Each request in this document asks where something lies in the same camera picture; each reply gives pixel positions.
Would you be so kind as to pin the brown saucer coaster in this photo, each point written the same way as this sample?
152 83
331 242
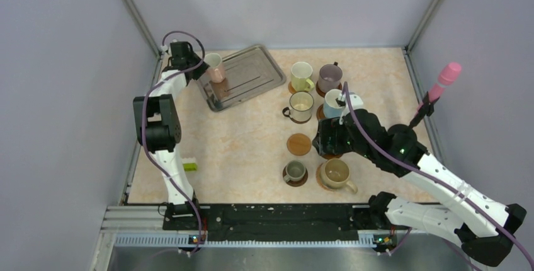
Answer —
322 93
331 156
320 113

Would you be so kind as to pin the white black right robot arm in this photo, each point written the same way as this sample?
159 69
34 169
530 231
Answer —
482 227

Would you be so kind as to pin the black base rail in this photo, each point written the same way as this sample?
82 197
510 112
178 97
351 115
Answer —
250 226

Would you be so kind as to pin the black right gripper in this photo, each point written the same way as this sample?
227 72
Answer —
347 149

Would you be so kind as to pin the mauve mug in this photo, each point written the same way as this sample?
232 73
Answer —
330 76

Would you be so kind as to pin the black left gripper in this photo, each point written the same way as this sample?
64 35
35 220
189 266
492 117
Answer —
201 70

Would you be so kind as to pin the metal serving tray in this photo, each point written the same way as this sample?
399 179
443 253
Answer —
249 72

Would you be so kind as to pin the beige mug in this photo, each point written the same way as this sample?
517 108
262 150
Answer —
299 107

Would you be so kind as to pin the light bamboo coaster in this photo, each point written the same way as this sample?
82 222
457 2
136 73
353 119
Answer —
293 91
299 144

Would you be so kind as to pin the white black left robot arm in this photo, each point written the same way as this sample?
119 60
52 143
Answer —
159 131

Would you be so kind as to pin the dark green mug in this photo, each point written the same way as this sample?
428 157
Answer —
332 138

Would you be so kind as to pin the tan mug with handle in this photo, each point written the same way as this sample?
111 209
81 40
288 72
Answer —
336 173

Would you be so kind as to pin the pale yellow mug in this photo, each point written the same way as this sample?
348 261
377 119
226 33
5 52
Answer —
301 77

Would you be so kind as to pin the white mug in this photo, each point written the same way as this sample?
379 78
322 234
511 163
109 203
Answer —
216 68

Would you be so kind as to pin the dark walnut coaster front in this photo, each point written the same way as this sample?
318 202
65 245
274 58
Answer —
297 184

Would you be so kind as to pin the light blue mug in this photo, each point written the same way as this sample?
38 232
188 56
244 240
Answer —
331 108

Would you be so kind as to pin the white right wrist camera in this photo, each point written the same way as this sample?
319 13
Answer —
352 99

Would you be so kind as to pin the dark walnut coaster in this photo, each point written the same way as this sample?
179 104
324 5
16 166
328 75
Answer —
297 184
300 122

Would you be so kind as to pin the small grey-green cup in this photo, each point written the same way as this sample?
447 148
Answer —
294 171

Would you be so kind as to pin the pink microphone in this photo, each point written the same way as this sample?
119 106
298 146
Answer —
446 77

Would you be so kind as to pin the woven rattan coaster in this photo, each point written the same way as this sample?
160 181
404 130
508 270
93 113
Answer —
320 181

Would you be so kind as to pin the green white block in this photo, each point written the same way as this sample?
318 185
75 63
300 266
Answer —
189 164

